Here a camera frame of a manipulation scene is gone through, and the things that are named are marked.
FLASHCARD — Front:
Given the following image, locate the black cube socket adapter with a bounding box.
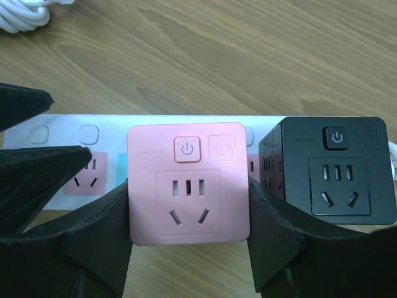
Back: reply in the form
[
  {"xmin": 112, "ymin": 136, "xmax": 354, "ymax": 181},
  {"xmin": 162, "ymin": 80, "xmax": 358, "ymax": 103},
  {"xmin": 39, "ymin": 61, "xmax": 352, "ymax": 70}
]
[{"xmin": 259, "ymin": 116, "xmax": 396, "ymax": 225}]

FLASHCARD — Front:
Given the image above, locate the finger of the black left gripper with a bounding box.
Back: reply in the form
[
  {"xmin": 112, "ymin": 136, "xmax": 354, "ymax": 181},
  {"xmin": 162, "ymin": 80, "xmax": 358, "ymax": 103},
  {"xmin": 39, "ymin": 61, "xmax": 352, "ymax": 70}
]
[
  {"xmin": 1, "ymin": 146, "xmax": 92, "ymax": 235},
  {"xmin": 1, "ymin": 83, "xmax": 54, "ymax": 132}
]

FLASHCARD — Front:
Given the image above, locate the white multicolour power strip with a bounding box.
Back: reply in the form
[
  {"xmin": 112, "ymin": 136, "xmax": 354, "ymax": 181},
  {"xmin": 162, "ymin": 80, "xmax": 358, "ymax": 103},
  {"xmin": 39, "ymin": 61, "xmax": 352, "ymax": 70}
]
[{"xmin": 4, "ymin": 114, "xmax": 286, "ymax": 210}]

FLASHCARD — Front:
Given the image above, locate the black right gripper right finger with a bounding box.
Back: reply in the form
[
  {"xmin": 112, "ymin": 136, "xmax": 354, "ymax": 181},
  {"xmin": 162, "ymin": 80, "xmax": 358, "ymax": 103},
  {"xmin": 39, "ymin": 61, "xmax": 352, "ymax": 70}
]
[{"xmin": 247, "ymin": 179, "xmax": 396, "ymax": 297}]

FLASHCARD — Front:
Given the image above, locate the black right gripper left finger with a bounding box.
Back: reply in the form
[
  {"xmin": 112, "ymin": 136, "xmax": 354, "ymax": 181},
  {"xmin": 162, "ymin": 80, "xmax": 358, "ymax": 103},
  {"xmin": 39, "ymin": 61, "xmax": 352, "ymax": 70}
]
[{"xmin": 1, "ymin": 183, "xmax": 132, "ymax": 297}]

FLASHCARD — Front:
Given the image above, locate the white coiled cable with plug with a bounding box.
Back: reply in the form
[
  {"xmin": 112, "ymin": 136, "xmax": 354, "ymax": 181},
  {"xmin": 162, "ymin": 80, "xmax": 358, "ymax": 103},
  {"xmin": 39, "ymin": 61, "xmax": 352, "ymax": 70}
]
[{"xmin": 0, "ymin": 0, "xmax": 75, "ymax": 34}]

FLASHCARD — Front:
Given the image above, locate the pink cube socket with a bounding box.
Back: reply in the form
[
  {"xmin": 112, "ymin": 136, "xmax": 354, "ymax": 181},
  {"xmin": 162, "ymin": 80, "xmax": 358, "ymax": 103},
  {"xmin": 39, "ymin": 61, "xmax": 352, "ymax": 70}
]
[{"xmin": 127, "ymin": 122, "xmax": 250, "ymax": 246}]

